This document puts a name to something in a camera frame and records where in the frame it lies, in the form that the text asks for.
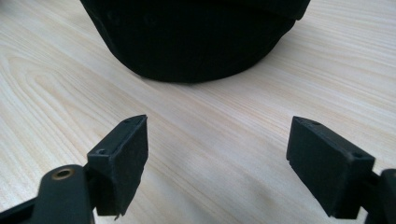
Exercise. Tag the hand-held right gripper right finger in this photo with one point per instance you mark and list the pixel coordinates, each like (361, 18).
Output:
(327, 174)

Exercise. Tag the black cloth cap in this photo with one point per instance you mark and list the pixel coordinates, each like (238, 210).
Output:
(193, 37)

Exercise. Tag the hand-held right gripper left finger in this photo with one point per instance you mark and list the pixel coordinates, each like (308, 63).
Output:
(120, 174)

